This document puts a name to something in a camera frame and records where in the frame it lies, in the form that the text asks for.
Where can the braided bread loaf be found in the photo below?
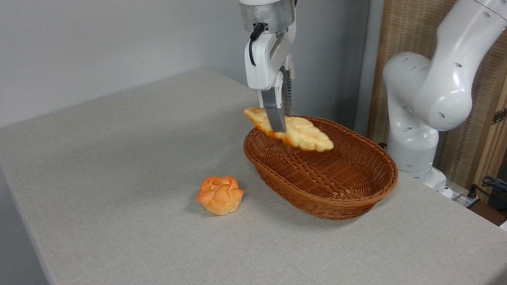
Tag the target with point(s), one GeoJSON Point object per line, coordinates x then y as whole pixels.
{"type": "Point", "coordinates": [307, 136]}

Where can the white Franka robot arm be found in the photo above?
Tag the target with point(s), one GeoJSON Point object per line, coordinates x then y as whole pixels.
{"type": "Point", "coordinates": [440, 86]}

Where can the brown wicker basket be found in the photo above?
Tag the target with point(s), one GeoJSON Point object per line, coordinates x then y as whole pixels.
{"type": "Point", "coordinates": [333, 187]}

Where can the round orange bun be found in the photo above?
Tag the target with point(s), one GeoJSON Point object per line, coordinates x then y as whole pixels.
{"type": "Point", "coordinates": [220, 196]}

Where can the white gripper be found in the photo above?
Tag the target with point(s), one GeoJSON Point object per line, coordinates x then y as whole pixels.
{"type": "Point", "coordinates": [263, 64]}

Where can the white power strip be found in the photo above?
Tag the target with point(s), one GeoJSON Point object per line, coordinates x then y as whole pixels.
{"type": "Point", "coordinates": [462, 198]}

